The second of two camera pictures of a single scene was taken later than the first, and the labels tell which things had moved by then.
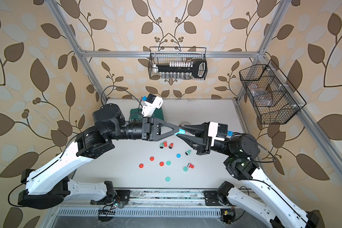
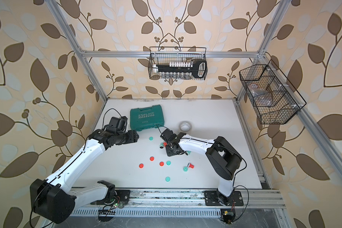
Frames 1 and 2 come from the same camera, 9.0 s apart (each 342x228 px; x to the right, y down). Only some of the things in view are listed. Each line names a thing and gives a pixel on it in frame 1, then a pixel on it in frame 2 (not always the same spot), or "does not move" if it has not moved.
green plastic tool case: [136, 114] does not move
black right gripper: [204, 144] to [168, 153]
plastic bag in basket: [261, 97] does not move
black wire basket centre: [187, 63] does not move
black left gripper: [149, 128] to [132, 136]
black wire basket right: [274, 99] does not move
